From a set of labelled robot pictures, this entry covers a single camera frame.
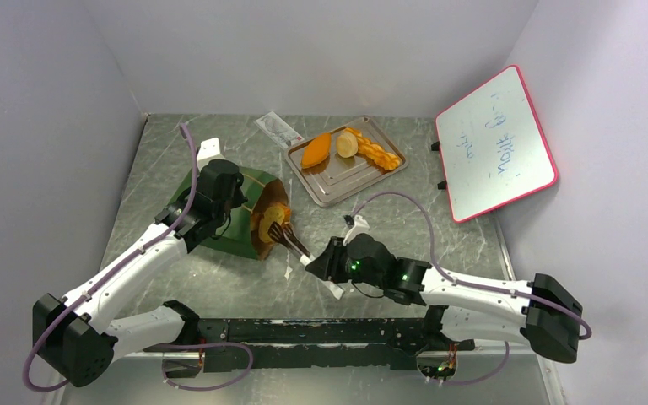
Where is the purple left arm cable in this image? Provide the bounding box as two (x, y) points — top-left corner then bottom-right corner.
(22, 122), (203, 392)

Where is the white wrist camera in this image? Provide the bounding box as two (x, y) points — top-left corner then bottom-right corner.
(343, 214), (370, 246)
(197, 138), (224, 170)

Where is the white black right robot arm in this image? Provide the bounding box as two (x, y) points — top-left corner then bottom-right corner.
(300, 234), (583, 364)

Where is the round seeded fake bread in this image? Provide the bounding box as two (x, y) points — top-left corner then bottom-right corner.
(251, 202), (291, 244)

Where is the aluminium frame rail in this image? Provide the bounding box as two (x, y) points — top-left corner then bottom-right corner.
(44, 318), (568, 405)

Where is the smooth orange fake loaf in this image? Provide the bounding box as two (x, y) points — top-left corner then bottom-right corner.
(300, 132), (332, 169)

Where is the green paper bag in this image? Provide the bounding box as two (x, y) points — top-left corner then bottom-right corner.
(201, 167), (289, 260)

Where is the metal baking tray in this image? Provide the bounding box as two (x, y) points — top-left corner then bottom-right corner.
(284, 116), (408, 208)

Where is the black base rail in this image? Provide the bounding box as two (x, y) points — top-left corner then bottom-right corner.
(172, 318), (475, 373)

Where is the clear plastic packet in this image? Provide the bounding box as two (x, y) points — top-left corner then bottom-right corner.
(255, 111), (304, 149)

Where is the pale round fake bun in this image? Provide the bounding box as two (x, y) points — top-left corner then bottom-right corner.
(336, 131), (359, 159)

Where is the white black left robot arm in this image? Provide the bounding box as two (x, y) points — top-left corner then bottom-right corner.
(27, 159), (247, 387)

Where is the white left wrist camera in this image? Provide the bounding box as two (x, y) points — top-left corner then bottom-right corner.
(197, 138), (224, 170)

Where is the braided orange fake bread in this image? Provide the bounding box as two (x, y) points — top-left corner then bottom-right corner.
(344, 127), (402, 171)

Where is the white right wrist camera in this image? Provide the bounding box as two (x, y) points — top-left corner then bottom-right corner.
(343, 214), (370, 246)

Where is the pink framed whiteboard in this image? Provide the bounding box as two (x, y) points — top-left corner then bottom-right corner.
(435, 65), (559, 224)

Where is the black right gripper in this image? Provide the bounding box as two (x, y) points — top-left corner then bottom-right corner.
(307, 235), (385, 289)

